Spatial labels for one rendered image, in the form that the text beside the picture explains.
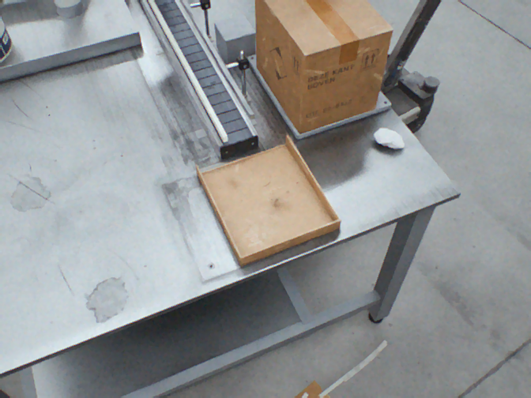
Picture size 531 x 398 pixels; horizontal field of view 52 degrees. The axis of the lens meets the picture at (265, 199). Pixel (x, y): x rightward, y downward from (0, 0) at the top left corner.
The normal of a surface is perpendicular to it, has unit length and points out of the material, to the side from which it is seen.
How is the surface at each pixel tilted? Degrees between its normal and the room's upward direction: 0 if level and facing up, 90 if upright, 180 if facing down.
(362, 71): 90
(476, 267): 0
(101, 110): 0
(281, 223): 0
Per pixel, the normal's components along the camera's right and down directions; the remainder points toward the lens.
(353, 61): 0.40, 0.74
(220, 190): 0.00, -0.58
